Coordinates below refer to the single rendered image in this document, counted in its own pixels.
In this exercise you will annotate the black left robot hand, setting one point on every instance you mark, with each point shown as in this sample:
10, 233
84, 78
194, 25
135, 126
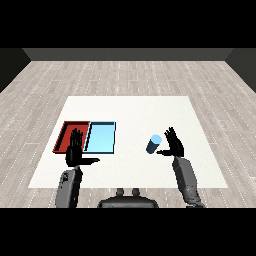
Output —
74, 155

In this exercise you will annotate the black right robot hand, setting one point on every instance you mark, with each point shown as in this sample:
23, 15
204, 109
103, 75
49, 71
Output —
176, 146

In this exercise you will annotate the red shallow open box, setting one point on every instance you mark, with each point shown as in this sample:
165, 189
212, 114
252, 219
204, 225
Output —
66, 136

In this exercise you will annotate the small blue can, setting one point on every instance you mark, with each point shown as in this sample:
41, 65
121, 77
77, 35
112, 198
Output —
153, 144

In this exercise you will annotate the light blue shallow open box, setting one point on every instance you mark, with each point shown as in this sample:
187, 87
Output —
100, 137

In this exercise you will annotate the dark grey robot body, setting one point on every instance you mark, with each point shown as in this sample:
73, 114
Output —
128, 201

